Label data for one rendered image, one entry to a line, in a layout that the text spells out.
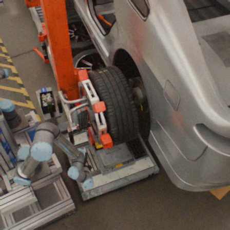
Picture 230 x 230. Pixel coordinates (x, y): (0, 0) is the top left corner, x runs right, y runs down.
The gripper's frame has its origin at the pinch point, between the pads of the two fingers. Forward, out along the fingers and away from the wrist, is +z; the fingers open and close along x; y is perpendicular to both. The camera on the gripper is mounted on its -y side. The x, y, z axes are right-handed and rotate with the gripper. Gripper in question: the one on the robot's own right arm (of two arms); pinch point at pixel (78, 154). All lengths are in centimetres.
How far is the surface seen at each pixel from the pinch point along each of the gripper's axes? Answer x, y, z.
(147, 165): -14, -96, 28
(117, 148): -7, -64, 43
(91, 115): -24.7, -0.5, 23.6
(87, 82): -43, 19, 30
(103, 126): -29.3, -0.3, 2.3
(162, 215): 5, -110, -20
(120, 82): -62, 6, 16
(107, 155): 5, -58, 40
